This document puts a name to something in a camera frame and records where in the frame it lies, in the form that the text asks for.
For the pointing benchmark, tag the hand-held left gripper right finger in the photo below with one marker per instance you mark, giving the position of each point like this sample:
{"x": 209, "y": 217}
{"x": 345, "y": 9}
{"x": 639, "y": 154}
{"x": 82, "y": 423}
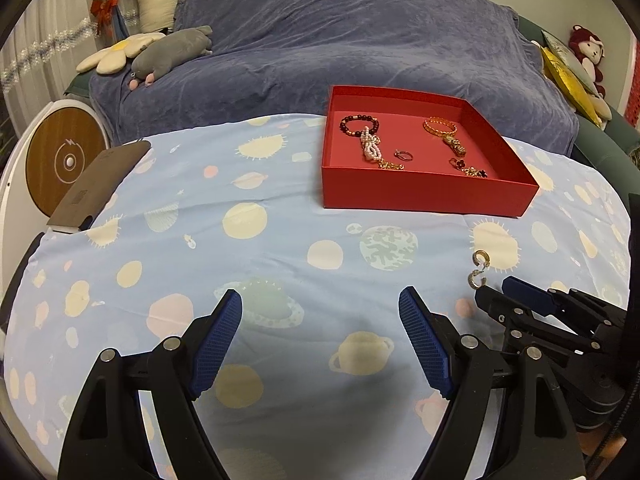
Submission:
{"x": 425, "y": 340}

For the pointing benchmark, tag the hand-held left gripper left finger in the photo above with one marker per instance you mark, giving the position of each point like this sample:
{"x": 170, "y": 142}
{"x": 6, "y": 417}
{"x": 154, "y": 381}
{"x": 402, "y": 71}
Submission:
{"x": 215, "y": 345}

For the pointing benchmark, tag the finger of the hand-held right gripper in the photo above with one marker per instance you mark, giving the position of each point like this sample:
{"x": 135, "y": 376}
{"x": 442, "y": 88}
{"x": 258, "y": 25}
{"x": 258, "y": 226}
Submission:
{"x": 525, "y": 292}
{"x": 510, "y": 317}

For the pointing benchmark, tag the gold hoop earring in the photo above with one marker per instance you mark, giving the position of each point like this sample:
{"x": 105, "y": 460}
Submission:
{"x": 472, "y": 277}
{"x": 486, "y": 257}

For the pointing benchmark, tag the red cardboard box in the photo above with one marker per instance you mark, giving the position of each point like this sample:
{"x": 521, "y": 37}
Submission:
{"x": 425, "y": 192}

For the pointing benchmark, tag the gold wristwatch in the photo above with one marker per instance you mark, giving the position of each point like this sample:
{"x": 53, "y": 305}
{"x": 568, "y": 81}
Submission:
{"x": 456, "y": 146}

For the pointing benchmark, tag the green sofa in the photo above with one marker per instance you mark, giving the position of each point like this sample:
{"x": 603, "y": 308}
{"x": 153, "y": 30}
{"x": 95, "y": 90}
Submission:
{"x": 610, "y": 135}

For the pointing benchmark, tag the gold bangle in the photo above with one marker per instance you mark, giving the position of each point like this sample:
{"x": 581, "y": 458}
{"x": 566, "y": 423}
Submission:
{"x": 429, "y": 127}

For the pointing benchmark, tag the brown flat panel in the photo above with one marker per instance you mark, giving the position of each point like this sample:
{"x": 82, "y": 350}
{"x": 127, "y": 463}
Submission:
{"x": 95, "y": 185}

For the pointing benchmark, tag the yellow cushion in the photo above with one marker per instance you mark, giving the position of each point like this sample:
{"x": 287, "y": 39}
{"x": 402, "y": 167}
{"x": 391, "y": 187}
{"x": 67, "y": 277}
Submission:
{"x": 572, "y": 87}

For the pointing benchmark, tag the grey patterned cushion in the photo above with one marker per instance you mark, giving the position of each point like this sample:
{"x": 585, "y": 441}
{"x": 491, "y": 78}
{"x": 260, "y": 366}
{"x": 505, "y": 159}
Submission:
{"x": 570, "y": 57}

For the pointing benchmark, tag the round wood-faced white table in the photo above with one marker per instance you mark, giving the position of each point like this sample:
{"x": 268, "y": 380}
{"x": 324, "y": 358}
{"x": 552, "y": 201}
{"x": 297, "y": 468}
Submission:
{"x": 60, "y": 160}

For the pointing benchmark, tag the red monkey plush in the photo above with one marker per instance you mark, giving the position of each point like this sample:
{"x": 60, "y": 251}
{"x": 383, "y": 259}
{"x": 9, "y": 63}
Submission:
{"x": 590, "y": 55}

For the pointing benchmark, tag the grey plush animal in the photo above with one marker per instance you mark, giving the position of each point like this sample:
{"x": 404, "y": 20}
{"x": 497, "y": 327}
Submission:
{"x": 170, "y": 52}

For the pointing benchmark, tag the flower-shaped cushion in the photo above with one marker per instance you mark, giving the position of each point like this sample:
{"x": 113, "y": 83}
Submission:
{"x": 107, "y": 60}

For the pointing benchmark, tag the blue-covered sofa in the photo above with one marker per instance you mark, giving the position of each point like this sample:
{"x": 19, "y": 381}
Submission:
{"x": 325, "y": 30}

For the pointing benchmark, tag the red ribbon bow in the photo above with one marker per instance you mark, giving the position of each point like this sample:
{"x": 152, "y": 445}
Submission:
{"x": 104, "y": 9}

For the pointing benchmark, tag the white curtain with tinsel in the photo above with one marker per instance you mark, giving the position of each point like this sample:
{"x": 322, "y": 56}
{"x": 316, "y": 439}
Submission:
{"x": 35, "y": 35}

